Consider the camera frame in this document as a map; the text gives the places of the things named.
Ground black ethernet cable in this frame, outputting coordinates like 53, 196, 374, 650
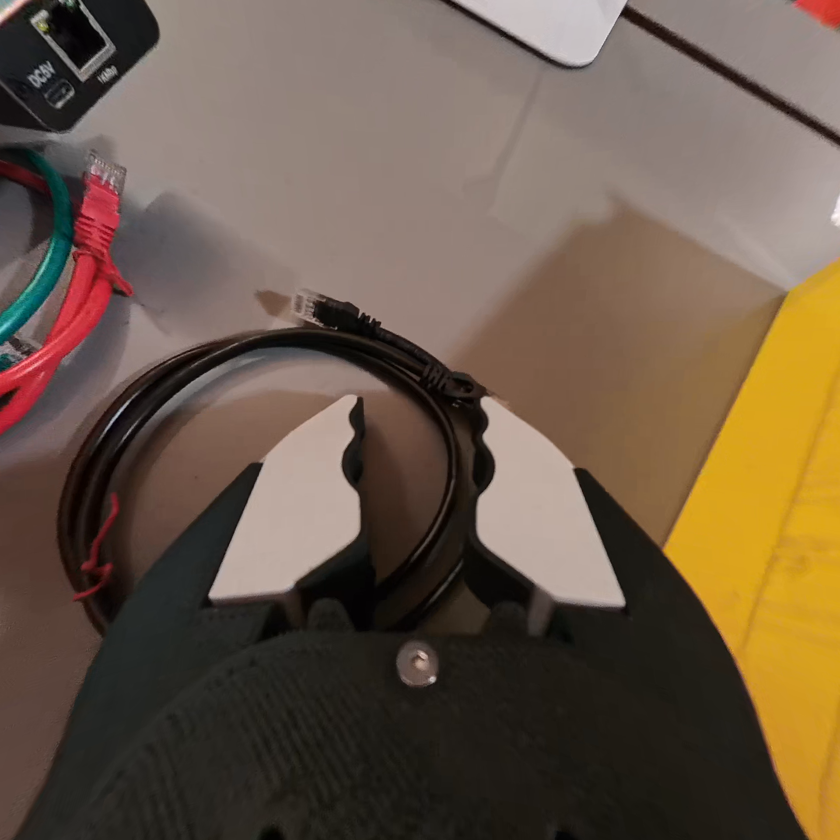
58, 289, 490, 634

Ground red twist tie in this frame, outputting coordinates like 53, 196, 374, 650
72, 492, 122, 601

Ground green ethernet cable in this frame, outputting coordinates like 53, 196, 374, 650
0, 147, 73, 368

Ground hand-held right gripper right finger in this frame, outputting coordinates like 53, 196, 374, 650
461, 397, 627, 616

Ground white flat slab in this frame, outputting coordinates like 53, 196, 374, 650
446, 0, 631, 68

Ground black ethernet splitter box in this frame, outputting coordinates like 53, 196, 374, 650
0, 0, 160, 132

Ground large yellow plastic bin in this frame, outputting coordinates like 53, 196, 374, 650
663, 259, 840, 840

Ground red ethernet cable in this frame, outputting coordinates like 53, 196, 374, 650
0, 150, 134, 434

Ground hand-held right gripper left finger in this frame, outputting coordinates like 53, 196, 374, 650
208, 395, 378, 609

